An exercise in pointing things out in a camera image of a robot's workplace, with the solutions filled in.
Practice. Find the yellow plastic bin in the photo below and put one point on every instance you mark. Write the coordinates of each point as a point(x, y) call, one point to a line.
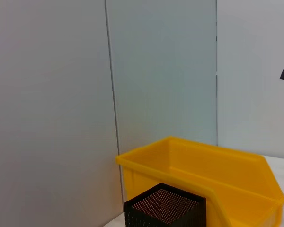
point(227, 177)

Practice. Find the black mesh pen holder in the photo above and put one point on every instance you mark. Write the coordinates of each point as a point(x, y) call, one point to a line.
point(165, 212)

